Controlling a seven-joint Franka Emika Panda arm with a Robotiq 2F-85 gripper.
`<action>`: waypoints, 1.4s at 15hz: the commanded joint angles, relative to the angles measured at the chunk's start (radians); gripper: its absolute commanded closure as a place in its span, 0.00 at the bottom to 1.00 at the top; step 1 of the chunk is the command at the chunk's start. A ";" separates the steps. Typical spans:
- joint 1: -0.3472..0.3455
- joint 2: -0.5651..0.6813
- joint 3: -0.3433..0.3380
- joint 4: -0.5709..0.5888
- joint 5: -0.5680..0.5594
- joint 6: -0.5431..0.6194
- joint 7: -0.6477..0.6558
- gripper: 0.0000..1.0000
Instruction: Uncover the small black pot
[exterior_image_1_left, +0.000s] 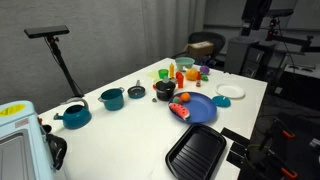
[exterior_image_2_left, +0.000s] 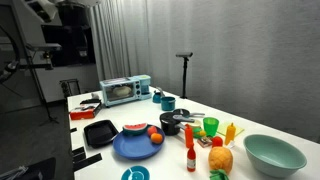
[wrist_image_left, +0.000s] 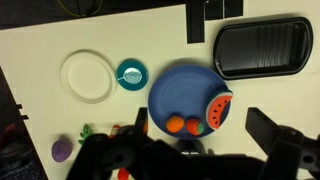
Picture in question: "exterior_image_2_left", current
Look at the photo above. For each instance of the black pot lid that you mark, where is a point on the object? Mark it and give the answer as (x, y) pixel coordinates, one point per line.
(168, 116)

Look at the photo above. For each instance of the teal cooking pot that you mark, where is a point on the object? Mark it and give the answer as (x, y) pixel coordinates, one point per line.
(168, 104)

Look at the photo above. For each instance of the small black pot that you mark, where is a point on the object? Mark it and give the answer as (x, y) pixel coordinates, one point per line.
(169, 128)

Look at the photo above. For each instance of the teal kettle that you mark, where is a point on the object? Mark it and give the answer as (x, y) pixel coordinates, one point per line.
(156, 97)

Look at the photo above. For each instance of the small teal frying pan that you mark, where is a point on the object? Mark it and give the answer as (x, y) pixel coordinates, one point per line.
(181, 111)

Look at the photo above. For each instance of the light blue toaster oven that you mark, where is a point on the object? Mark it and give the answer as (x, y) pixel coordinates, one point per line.
(121, 90)

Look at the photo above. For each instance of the red toy apple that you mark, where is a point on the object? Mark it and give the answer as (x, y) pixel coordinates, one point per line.
(152, 130)

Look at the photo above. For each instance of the toy watermelon slice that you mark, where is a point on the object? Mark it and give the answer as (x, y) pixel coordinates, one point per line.
(135, 129)

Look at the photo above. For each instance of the toy orange fruit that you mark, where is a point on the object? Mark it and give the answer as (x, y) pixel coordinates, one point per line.
(156, 138)

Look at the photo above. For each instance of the orange-red ketchup bottle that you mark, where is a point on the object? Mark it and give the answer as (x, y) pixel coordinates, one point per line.
(189, 136)

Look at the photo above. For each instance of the green and yellow toy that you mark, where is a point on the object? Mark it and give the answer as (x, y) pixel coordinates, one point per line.
(199, 132)

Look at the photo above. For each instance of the blue plate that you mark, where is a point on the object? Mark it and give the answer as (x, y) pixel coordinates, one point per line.
(135, 146)

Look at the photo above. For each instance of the green plastic cup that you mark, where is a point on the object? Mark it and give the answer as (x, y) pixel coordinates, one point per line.
(210, 126)

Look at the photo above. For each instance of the small brown toy box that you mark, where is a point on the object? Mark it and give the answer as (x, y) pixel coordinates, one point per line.
(204, 142)

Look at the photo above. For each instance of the black baking tray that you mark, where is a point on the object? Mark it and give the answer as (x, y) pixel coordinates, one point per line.
(100, 133)

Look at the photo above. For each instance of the red toy tomato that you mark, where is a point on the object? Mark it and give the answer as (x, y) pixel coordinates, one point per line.
(217, 141)

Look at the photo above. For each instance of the small red sauce bottle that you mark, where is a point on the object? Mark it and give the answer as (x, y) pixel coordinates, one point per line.
(191, 161)

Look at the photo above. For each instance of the red cardboard box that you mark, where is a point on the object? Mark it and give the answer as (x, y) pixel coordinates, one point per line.
(85, 113)

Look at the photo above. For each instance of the yellow mustard bottle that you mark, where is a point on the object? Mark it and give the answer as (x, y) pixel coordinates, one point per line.
(230, 134)

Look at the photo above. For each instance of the yellow-green mat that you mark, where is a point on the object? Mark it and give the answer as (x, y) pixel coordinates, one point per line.
(239, 130)

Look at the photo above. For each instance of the orange toy pineapple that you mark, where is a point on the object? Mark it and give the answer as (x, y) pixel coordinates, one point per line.
(220, 159)

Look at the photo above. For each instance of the short black tape strip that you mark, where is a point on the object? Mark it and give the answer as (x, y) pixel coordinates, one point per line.
(78, 151)

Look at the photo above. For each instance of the long black tape strip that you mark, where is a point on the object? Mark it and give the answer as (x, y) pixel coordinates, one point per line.
(87, 162)

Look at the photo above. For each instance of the black monitor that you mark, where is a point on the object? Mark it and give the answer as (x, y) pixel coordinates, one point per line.
(68, 45)

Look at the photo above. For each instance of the black light stand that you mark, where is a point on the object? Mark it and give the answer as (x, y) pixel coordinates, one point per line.
(33, 66)

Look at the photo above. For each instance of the mint green bowl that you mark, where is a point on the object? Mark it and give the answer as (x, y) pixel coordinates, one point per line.
(273, 156)

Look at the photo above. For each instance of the black camera on stand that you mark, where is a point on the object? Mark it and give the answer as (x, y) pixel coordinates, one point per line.
(184, 76)

